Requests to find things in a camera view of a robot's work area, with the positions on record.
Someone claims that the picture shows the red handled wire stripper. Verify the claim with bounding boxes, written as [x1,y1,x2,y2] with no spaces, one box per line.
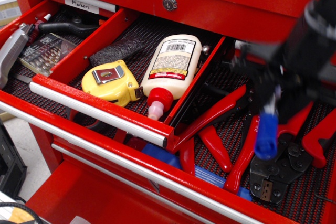
[171,84,259,195]

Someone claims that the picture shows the drill bit set case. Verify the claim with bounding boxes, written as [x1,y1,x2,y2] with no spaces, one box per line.
[19,33,76,76]

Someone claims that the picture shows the small red threadlocker bottle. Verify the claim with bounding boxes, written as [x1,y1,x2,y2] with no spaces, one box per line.
[27,14,51,45]

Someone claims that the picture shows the white glue bottle red cap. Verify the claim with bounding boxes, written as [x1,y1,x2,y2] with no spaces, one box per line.
[141,34,202,120]

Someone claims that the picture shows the blue white marker pen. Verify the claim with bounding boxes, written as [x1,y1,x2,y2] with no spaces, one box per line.
[254,95,278,161]

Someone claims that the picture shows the silver round drawer lock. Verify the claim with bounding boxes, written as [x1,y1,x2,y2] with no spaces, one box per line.
[162,0,178,12]

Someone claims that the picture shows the blue plastic tool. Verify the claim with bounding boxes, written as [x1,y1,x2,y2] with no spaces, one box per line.
[141,143,252,201]

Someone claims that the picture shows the white markers label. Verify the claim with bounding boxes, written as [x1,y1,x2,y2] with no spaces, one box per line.
[65,0,99,14]

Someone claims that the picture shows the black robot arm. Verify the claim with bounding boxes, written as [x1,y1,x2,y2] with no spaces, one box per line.
[233,0,335,123]

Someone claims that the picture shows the black hex key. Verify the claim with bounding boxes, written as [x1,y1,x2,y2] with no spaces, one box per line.
[314,193,335,204]

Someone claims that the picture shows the wide red open drawer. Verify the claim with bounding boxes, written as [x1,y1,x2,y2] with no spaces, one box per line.
[0,0,336,224]

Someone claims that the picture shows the silver utility knife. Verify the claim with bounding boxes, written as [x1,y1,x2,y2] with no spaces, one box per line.
[1,23,35,89]

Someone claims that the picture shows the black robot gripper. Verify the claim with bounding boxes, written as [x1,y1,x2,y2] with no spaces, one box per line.
[232,41,335,124]

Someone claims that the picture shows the black box on floor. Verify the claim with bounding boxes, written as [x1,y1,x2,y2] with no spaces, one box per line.
[1,121,27,198]

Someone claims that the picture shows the small red open drawer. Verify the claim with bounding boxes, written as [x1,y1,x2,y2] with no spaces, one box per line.
[29,9,225,150]

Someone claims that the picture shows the red handled crimping tool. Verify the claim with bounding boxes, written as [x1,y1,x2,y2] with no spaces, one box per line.
[249,103,335,206]

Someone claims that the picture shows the yellow tape measure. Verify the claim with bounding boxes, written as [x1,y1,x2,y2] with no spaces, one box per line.
[81,60,143,107]

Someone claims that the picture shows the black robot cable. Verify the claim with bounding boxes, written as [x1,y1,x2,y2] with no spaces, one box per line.
[0,201,44,224]

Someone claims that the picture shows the black textured sanding block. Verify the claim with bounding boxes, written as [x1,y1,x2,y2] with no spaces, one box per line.
[89,37,145,67]

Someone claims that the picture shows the black handled pliers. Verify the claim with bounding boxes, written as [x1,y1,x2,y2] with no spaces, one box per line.
[38,15,101,38]

